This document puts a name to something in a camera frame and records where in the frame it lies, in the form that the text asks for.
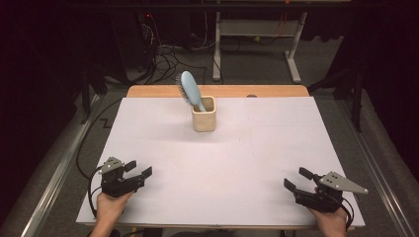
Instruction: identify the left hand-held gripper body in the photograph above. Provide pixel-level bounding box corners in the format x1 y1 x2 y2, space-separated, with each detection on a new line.
98 156 146 198

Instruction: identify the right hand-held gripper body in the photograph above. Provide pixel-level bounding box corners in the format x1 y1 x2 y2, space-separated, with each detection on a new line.
293 171 370 213

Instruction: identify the beige square cup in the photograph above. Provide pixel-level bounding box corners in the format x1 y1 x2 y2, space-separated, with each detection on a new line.
191 95 217 133

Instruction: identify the light blue hairbrush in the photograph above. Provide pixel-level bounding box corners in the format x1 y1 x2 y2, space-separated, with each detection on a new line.
175 70 208 113

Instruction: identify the person's left hand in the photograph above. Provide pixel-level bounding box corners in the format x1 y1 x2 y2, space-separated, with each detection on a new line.
93 191 134 228

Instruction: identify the person's right hand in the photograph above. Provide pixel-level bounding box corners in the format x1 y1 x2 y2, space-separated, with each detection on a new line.
307 206 349 237

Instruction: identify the white table sheet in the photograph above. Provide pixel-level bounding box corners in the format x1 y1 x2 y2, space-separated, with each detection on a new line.
76 96 366 228

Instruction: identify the black metal stand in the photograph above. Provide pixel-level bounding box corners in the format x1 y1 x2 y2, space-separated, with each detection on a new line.
307 65 368 133
80 62 110 124

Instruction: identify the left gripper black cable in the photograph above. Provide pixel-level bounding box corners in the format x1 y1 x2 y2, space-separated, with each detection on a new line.
87 166 104 219

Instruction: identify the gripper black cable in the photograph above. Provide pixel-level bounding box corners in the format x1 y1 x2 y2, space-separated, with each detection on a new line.
340 197 356 230
87 166 104 219

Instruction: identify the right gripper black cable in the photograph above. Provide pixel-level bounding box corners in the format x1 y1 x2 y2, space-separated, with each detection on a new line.
340 197 356 230

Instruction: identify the thin black floor cable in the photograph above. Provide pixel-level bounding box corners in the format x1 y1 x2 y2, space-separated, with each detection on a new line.
76 98 124 182

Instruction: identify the aluminium floor rail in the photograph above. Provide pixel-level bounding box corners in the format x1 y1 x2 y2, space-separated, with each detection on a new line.
335 98 419 237
19 93 103 237

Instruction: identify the tangle of floor cables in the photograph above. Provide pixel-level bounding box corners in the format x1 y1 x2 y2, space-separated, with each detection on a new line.
137 13 218 85

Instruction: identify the orange hanging cable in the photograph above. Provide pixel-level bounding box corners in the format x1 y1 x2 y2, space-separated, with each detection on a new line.
276 0 291 38

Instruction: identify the white metal desk frame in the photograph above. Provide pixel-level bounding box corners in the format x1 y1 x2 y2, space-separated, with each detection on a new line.
211 11 309 84

